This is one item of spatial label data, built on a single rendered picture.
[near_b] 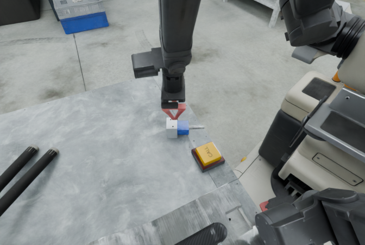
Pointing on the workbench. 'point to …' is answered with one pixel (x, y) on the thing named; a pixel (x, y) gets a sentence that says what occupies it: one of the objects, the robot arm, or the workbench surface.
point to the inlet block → (179, 127)
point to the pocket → (239, 220)
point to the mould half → (187, 223)
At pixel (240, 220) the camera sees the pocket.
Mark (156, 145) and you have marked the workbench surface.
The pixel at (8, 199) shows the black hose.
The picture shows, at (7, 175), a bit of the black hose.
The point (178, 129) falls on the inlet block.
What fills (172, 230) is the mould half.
